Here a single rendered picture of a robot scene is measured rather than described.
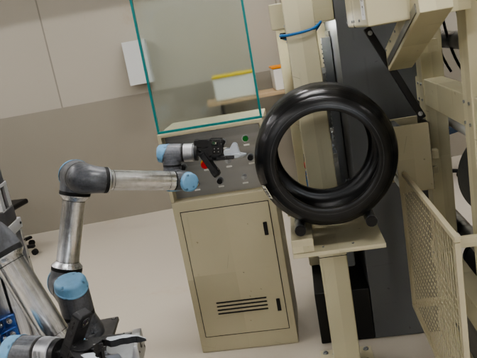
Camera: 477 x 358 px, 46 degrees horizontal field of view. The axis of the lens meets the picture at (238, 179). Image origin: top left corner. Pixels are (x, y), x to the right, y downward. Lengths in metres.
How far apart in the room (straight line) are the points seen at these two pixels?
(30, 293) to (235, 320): 1.83
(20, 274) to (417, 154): 1.68
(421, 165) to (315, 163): 0.46
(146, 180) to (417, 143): 1.16
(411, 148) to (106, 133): 4.20
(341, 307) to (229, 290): 0.66
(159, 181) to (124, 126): 4.02
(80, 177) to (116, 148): 4.13
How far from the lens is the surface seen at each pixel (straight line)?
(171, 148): 2.29
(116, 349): 1.38
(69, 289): 2.10
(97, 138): 6.20
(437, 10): 1.80
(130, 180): 2.10
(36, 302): 1.56
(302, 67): 2.48
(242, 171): 2.94
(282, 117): 2.13
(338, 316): 2.83
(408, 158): 2.52
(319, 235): 2.45
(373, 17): 1.88
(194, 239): 3.03
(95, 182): 2.05
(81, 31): 6.16
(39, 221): 6.56
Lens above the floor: 1.67
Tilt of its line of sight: 14 degrees down
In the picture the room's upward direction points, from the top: 10 degrees counter-clockwise
